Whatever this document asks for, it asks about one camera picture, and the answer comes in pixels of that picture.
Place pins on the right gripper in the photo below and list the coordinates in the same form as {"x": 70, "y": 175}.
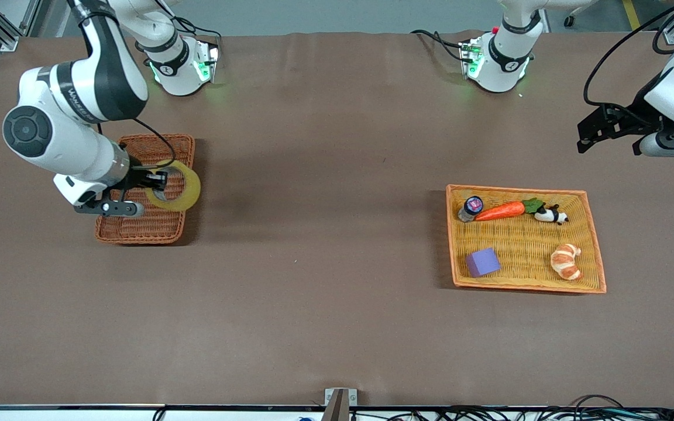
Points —
{"x": 136, "y": 176}

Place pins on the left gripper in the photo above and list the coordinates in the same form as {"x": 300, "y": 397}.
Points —
{"x": 631, "y": 116}

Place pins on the clear yellowish tape roll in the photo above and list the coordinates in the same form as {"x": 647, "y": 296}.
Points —
{"x": 189, "y": 196}

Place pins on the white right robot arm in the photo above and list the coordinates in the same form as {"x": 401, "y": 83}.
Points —
{"x": 97, "y": 88}

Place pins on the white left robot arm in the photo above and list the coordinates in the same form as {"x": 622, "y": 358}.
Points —
{"x": 504, "y": 70}

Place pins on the brown deep wicker basket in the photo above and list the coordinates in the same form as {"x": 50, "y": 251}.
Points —
{"x": 155, "y": 229}

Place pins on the orange flat wicker basket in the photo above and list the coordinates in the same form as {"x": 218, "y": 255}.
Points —
{"x": 524, "y": 257}

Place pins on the black white panda toy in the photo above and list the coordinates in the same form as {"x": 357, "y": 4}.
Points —
{"x": 547, "y": 216}

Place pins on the office chair caster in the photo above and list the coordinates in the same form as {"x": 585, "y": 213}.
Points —
{"x": 571, "y": 20}

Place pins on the orange toy carrot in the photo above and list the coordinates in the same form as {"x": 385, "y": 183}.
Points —
{"x": 501, "y": 211}

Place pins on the toy croissant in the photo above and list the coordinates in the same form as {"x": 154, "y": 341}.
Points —
{"x": 565, "y": 263}

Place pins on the small bottle purple cap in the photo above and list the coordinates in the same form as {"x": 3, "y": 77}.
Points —
{"x": 473, "y": 206}

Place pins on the purple cube block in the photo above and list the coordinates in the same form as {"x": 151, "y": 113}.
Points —
{"x": 482, "y": 263}

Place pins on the large table cover sheet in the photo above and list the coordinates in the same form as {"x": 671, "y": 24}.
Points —
{"x": 337, "y": 304}

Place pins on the metal table edge bracket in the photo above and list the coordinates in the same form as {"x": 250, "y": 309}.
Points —
{"x": 340, "y": 403}

